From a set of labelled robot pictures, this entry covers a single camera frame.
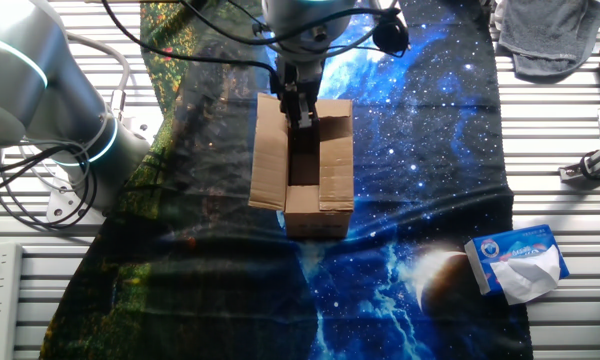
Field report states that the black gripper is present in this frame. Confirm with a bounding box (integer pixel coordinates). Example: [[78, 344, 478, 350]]
[[274, 54, 326, 130]]

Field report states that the brown cardboard box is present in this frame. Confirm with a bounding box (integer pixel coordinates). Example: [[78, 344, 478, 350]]
[[248, 92, 356, 240]]

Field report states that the blue galaxy print cloth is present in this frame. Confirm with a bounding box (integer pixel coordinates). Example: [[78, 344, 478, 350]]
[[257, 0, 534, 360]]

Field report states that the dark forest print cloth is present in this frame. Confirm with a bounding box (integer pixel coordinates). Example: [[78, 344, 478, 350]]
[[39, 0, 321, 360]]

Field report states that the grey towel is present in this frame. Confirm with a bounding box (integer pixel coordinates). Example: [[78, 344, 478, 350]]
[[497, 0, 600, 85]]

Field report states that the blue tissue pack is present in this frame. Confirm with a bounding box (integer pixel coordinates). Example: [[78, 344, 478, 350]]
[[463, 223, 570, 306]]

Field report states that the white power strip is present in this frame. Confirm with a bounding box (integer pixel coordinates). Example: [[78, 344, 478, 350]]
[[0, 242, 24, 360]]

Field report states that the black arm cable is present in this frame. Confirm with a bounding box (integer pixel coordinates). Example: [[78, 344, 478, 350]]
[[99, 0, 284, 99], [179, 0, 401, 47]]

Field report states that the thick grey cable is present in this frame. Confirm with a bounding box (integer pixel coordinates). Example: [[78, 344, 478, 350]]
[[67, 32, 131, 119]]

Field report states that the black looped cable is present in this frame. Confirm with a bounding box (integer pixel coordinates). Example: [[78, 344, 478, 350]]
[[0, 144, 99, 232]]

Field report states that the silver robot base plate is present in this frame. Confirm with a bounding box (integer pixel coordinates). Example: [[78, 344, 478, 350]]
[[46, 117, 151, 226]]

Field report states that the metal camera mount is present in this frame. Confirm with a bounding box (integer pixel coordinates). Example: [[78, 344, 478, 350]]
[[558, 147, 600, 184]]

